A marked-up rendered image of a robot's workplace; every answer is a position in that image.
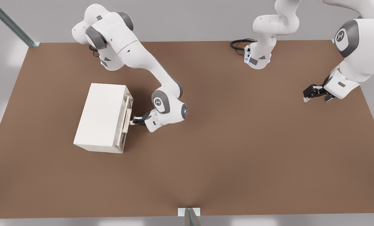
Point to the white oven body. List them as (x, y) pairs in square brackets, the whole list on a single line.
[(100, 116)]

